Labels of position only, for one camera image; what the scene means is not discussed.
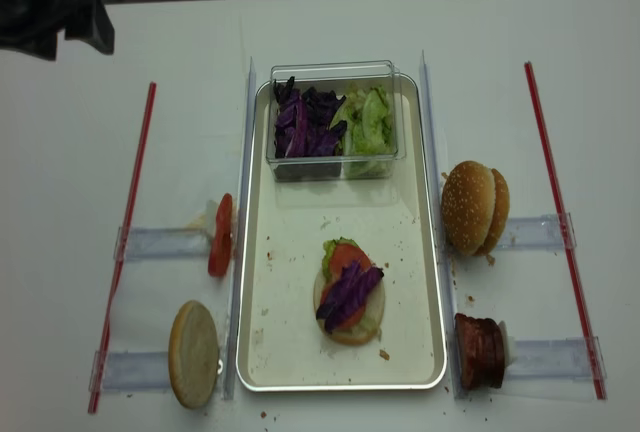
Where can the left red rod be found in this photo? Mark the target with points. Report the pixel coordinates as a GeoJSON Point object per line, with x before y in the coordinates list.
{"type": "Point", "coordinates": [100, 358]}

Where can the lower left clear holder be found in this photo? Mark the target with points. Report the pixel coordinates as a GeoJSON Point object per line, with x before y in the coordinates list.
{"type": "Point", "coordinates": [129, 372]}

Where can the stacked meat patties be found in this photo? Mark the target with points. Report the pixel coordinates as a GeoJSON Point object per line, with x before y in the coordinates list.
{"type": "Point", "coordinates": [482, 352]}

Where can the white stopper by patties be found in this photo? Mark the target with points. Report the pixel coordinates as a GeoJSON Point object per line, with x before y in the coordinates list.
{"type": "Point", "coordinates": [506, 344]}

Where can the sesame top bun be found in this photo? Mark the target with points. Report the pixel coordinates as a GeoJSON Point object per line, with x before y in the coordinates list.
{"type": "Point", "coordinates": [467, 206]}

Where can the red rod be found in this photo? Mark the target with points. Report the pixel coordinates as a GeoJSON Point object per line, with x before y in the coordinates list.
{"type": "Point", "coordinates": [100, 358]}
{"type": "Point", "coordinates": [597, 371]}

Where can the upper left clear holder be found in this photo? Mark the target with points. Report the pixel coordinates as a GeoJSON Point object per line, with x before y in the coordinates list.
{"type": "Point", "coordinates": [140, 243]}

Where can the purple cabbage pile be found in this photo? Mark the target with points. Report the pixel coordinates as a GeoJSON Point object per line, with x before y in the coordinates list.
{"type": "Point", "coordinates": [307, 123]}

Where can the upper right clear holder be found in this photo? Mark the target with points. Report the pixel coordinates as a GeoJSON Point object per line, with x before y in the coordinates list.
{"type": "Point", "coordinates": [553, 232]}

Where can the right red rod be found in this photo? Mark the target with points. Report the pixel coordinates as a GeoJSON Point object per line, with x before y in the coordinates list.
{"type": "Point", "coordinates": [597, 371]}

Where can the tomato slice on bun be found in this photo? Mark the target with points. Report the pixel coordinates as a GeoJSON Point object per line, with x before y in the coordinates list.
{"type": "Point", "coordinates": [358, 316]}

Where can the upright tomato slices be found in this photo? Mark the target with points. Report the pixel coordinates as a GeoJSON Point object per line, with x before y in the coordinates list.
{"type": "Point", "coordinates": [221, 244]}

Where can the bottom bun on tray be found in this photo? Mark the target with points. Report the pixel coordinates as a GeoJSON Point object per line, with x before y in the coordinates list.
{"type": "Point", "coordinates": [367, 327]}

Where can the green lettuce pile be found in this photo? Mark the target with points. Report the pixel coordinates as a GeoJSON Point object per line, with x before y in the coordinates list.
{"type": "Point", "coordinates": [367, 115]}

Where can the upright bun half left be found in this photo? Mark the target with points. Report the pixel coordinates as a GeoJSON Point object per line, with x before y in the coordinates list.
{"type": "Point", "coordinates": [193, 355]}

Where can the lower right clear holder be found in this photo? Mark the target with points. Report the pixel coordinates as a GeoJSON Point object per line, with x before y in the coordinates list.
{"type": "Point", "coordinates": [574, 359]}

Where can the white metal serving tray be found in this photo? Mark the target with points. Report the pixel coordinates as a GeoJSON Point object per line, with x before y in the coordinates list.
{"type": "Point", "coordinates": [281, 347]}

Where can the lettuce leaf on bun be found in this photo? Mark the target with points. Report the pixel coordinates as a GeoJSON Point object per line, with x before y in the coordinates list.
{"type": "Point", "coordinates": [340, 253]}

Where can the plain bun behind sesame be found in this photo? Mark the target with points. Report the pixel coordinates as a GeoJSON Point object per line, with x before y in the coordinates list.
{"type": "Point", "coordinates": [500, 215]}

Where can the clear plastic salad container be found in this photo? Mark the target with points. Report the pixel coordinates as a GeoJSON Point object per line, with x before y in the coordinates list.
{"type": "Point", "coordinates": [337, 77]}

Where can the purple cabbage strips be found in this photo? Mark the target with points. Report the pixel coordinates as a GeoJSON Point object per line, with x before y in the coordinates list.
{"type": "Point", "coordinates": [347, 295]}

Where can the white stopper by tomato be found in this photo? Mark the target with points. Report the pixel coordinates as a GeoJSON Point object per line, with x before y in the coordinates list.
{"type": "Point", "coordinates": [209, 218]}

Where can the clear holder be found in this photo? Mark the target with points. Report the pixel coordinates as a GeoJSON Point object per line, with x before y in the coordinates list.
{"type": "Point", "coordinates": [129, 372]}
{"type": "Point", "coordinates": [140, 243]}
{"type": "Point", "coordinates": [574, 359]}
{"type": "Point", "coordinates": [553, 232]}

